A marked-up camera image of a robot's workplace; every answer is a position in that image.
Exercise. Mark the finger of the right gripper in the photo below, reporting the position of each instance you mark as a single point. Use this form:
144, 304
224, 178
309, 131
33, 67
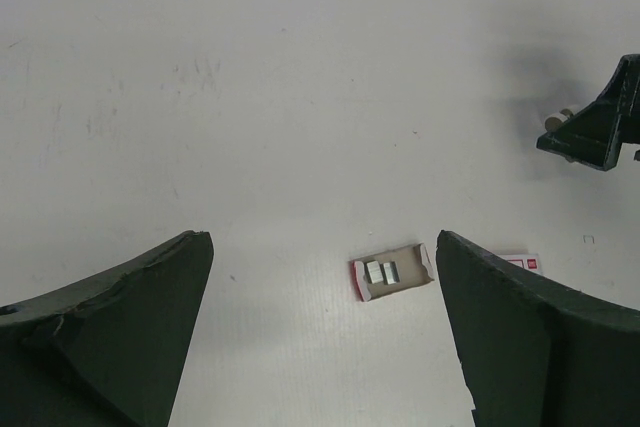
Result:
594, 136

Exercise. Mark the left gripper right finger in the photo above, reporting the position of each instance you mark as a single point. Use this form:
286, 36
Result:
533, 351

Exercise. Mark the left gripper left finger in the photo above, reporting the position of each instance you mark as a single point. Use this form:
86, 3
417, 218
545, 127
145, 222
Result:
108, 350

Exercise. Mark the staple strips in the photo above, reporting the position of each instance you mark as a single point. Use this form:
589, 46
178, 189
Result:
381, 272

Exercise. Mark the red white staple box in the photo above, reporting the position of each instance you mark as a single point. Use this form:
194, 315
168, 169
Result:
413, 265

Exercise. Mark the white stapler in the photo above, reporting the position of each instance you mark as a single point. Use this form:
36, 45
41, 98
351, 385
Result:
556, 119

